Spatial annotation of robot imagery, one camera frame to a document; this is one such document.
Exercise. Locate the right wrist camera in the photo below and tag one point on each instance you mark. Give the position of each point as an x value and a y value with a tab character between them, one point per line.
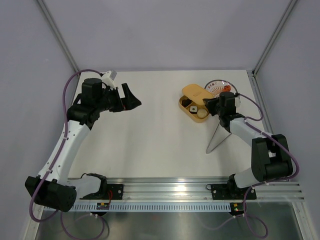
237	100

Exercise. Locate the white patterned round plate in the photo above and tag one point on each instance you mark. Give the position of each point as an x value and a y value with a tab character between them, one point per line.
217	86

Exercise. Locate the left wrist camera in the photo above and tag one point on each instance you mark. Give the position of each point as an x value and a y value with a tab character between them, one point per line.
109	77

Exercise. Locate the sushi roll with seaweed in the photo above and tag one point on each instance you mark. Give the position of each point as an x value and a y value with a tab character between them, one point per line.
193	109

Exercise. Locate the slotted white cable duct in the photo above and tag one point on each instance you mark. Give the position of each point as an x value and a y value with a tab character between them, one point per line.
159	207

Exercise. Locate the round beige bun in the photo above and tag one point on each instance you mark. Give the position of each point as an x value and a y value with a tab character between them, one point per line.
202	113

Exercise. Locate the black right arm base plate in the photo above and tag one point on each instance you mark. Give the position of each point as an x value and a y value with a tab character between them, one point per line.
225	192

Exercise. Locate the yellow lunch box base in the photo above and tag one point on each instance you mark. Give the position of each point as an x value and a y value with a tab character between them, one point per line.
191	115

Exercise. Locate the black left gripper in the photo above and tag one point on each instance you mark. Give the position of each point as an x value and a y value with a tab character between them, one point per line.
128	102

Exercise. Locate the yellow lunch box lid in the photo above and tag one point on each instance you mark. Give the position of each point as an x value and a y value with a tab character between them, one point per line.
196	94

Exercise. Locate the stainless steel food tongs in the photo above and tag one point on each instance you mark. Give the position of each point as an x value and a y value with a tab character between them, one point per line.
218	137

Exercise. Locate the reflective metal front panel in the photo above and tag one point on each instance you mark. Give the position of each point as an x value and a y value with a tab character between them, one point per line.
276	219

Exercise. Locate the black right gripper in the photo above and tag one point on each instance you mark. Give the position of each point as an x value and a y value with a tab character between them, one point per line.
209	104

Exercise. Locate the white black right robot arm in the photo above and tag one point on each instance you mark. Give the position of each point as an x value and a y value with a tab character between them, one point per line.
270	156

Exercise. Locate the left aluminium corner post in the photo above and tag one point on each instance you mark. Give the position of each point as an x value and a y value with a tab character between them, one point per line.
48	17

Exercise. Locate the orange spotted food piece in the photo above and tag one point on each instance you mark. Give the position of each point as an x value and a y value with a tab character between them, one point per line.
227	88

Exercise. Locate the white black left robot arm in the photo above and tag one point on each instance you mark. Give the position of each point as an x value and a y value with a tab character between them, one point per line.
51	187

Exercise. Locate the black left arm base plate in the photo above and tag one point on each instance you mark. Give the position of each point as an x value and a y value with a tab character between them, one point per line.
110	191

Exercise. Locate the aluminium corner post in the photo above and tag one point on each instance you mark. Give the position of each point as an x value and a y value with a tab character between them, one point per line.
48	17
274	36

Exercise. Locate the right aluminium corner post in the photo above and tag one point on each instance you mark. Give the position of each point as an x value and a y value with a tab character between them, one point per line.
274	36

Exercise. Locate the aluminium rail frame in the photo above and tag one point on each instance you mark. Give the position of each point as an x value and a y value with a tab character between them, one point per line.
194	189

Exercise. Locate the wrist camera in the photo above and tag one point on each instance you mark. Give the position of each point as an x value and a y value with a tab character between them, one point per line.
237	100
109	77

